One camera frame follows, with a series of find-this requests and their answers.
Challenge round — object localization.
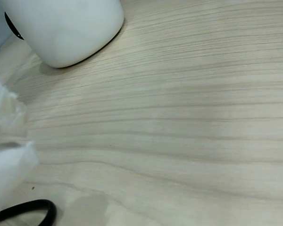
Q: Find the black camera cable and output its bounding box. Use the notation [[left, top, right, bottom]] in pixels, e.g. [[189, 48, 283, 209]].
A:
[[0, 199, 58, 226]]

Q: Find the white mug with black handle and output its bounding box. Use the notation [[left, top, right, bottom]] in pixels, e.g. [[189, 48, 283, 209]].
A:
[[0, 0, 125, 69]]

